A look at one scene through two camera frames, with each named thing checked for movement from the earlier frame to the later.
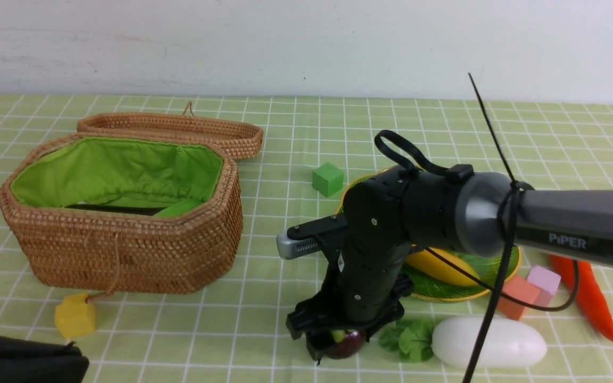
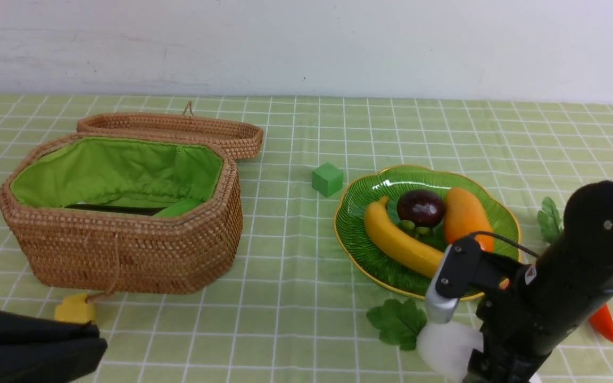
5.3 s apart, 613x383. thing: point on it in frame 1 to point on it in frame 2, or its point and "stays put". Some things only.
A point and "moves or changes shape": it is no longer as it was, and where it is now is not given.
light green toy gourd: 181,208 stays put
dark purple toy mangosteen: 346,344 moves or changes shape
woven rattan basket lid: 241,139 stays put
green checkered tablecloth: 235,327 stays put
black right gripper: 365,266 to 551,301
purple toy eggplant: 143,210 stays put
